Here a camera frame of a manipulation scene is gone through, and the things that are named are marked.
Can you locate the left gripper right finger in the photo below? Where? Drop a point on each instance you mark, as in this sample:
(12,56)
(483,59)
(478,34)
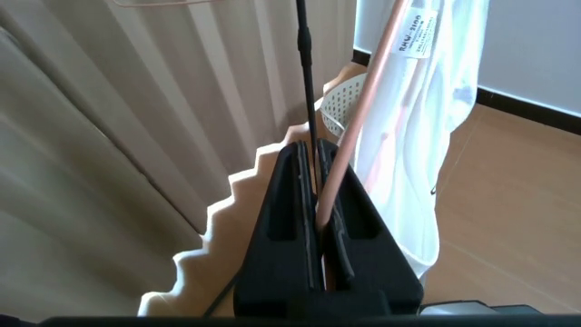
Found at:
(381,281)

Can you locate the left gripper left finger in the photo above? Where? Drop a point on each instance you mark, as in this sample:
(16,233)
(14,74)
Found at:
(281,272)

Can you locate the white printed t-shirt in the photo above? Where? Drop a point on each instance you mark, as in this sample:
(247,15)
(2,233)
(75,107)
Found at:
(408,204)

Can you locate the white laundry basket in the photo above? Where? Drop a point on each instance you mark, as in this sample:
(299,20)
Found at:
(340,100)

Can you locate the black clothes rack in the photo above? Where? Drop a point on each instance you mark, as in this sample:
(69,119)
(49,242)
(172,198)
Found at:
(305,45)

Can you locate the beige curtain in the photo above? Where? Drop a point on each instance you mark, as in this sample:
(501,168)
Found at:
(91,113)

